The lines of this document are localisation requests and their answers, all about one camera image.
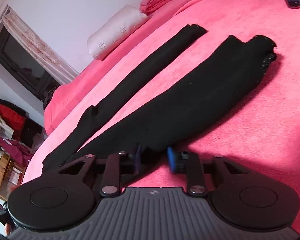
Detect floral beige curtain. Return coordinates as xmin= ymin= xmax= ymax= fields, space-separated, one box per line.
xmin=1 ymin=7 xmax=78 ymax=85

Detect pink bed blanket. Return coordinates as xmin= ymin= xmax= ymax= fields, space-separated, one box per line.
xmin=21 ymin=0 xmax=300 ymax=235

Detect hanging clothes pile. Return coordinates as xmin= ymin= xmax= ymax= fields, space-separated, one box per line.
xmin=0 ymin=99 xmax=47 ymax=167

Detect black pants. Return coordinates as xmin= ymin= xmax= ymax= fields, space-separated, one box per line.
xmin=42 ymin=24 xmax=276 ymax=172

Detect wooden shelf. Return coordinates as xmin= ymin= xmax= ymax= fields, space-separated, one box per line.
xmin=0 ymin=153 xmax=26 ymax=201

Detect dark window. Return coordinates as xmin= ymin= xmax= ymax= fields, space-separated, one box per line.
xmin=0 ymin=27 xmax=60 ymax=105

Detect white pillow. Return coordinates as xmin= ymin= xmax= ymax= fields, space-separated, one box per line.
xmin=87 ymin=5 xmax=148 ymax=60

